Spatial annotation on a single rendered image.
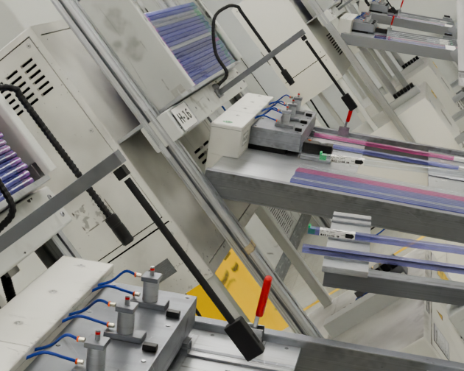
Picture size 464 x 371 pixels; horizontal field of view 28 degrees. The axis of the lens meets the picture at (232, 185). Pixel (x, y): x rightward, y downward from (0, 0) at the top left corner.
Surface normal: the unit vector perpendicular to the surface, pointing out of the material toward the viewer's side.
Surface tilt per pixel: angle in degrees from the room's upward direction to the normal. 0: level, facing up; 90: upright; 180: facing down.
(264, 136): 90
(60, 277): 42
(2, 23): 90
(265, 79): 90
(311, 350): 90
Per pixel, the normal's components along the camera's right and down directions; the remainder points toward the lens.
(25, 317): 0.10, -0.96
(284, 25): -0.20, 0.25
